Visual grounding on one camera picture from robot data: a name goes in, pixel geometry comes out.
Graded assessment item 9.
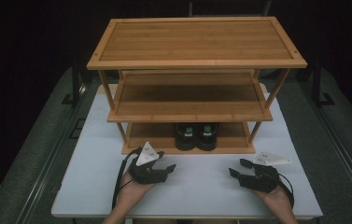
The wooden shoe rack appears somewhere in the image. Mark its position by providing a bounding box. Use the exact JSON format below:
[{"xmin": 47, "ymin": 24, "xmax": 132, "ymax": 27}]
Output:
[{"xmin": 86, "ymin": 16, "xmax": 308, "ymax": 156}]

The black metal stand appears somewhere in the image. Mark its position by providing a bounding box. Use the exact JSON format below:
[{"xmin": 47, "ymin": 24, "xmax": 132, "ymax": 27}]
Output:
[
  {"xmin": 313, "ymin": 57, "xmax": 337, "ymax": 108},
  {"xmin": 62, "ymin": 57, "xmax": 87, "ymax": 107}
]

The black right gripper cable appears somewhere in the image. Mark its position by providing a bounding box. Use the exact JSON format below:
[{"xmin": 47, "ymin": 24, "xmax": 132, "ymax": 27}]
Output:
[{"xmin": 276, "ymin": 173, "xmax": 296, "ymax": 208}]

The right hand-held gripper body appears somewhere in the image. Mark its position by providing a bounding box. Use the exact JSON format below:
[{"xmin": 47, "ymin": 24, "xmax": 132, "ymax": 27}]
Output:
[{"xmin": 240, "ymin": 150, "xmax": 293, "ymax": 193}]

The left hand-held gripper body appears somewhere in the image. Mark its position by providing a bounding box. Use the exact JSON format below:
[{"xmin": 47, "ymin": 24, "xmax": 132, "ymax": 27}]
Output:
[{"xmin": 128, "ymin": 141, "xmax": 169, "ymax": 185}]

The person's left hand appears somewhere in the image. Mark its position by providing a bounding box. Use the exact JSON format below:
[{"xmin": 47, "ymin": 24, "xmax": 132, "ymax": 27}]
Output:
[{"xmin": 115, "ymin": 171, "xmax": 156, "ymax": 213}]

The person's right hand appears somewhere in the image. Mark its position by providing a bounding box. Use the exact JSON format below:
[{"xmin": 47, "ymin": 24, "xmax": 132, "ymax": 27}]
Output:
[{"xmin": 252, "ymin": 186, "xmax": 293, "ymax": 216}]

